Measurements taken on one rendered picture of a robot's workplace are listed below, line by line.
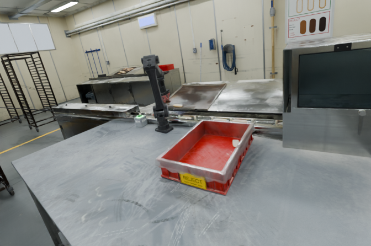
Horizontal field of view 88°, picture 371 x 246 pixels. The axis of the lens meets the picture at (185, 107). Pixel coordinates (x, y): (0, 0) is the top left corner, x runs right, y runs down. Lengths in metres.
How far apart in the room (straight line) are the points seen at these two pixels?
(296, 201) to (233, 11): 4.63
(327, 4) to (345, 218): 1.50
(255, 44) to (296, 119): 4.03
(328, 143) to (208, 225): 0.66
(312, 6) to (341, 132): 1.14
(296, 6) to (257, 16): 3.07
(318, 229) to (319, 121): 0.47
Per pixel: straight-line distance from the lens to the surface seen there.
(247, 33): 5.00
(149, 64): 1.22
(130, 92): 4.85
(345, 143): 1.10
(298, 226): 0.75
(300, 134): 1.07
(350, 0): 4.96
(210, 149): 1.09
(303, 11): 1.93
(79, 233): 0.87
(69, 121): 2.63
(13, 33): 8.52
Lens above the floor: 1.37
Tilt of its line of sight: 17 degrees down
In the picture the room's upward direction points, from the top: 9 degrees counter-clockwise
